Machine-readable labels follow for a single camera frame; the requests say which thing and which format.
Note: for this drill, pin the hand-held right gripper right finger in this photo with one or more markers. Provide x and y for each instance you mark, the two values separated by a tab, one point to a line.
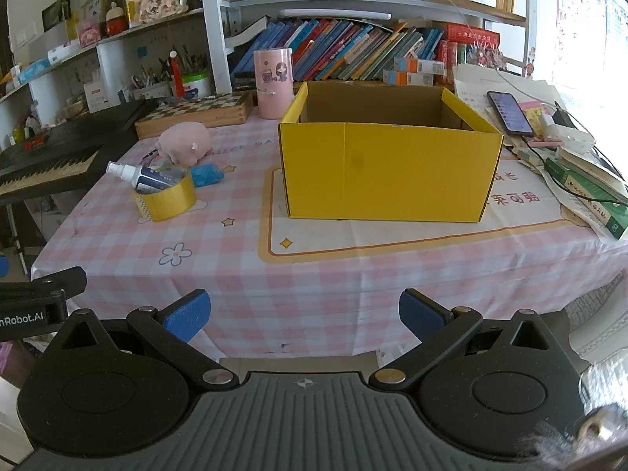
422	316

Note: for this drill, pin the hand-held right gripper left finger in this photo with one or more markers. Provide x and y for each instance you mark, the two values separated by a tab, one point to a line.
189	316

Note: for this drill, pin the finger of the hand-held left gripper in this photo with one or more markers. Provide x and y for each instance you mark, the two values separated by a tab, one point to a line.
54	284
3	266

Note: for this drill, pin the yellow tape roll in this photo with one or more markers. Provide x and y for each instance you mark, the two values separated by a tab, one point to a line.
169	203

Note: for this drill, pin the white spray bottle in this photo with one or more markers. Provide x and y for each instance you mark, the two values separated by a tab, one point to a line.
122	170

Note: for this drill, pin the blue sponge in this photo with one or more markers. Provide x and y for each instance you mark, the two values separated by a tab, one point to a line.
207	175

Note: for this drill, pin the yellow cardboard box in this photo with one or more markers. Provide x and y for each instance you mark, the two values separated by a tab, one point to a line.
392	171

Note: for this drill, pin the pink pig plush toy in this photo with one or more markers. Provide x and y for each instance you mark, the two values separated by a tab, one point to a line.
184	142

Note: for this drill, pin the black electronic keyboard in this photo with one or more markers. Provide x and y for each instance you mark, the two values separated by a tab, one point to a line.
64	147

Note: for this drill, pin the white lace cloth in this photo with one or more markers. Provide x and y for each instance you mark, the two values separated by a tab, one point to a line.
601	319

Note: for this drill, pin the white box with red mark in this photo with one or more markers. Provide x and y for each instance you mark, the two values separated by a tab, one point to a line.
98	97

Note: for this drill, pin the grey fluffy cloth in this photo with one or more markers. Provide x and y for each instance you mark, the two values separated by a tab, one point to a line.
564	446

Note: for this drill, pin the wooden chessboard box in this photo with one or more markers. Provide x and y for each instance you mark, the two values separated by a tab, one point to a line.
196	113

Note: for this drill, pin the green thick book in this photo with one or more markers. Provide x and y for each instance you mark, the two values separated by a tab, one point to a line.
586	191

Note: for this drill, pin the white pen holder with pens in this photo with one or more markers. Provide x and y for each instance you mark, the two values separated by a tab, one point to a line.
152	91

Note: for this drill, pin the black smartphone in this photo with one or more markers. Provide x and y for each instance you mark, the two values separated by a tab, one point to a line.
510	114

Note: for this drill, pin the white tub with green lid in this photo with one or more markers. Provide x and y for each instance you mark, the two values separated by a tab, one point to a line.
196	86

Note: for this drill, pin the stack of white papers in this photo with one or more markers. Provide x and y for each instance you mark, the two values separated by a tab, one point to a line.
473	88

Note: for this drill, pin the red marker bottle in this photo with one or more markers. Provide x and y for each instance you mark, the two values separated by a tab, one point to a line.
176	78

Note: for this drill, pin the orange and white small box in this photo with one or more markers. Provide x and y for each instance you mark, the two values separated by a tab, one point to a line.
407	78
419	64

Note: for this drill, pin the black charger plug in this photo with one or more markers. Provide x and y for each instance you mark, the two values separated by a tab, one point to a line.
563	117

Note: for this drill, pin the pink cylindrical container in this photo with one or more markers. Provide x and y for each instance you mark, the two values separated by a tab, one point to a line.
272	83

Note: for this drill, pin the red and white doll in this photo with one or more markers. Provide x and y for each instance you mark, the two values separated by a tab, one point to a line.
117	22

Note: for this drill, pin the row of leaning books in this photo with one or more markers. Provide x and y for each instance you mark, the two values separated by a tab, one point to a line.
338	49

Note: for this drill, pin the white shelf unit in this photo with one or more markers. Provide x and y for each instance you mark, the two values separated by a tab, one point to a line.
214	34

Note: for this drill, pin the red cardboard box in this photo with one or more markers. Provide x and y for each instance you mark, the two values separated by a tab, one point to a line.
471	37

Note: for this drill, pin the wall poster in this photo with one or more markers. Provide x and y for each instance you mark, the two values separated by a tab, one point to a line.
584	14

